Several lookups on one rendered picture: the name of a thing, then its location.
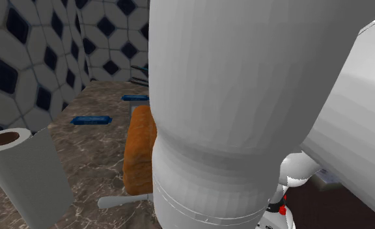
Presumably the dark metal rack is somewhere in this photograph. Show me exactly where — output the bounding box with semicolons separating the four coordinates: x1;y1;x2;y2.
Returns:
128;64;150;87

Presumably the blue flat packet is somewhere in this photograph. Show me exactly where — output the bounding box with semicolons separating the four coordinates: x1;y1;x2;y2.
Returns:
70;115;113;126
120;94;150;102

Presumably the brown bread loaf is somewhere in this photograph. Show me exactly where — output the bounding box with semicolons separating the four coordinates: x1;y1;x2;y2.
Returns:
122;105;158;195

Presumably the grey box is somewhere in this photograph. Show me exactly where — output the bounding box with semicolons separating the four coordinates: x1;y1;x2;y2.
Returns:
129;100;150;120

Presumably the grey utensil handle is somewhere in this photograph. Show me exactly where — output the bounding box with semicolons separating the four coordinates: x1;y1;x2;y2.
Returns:
97;193;154;209

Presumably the white paper towel roll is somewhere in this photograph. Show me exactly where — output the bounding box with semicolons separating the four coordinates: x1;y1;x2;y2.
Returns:
0;127;76;229

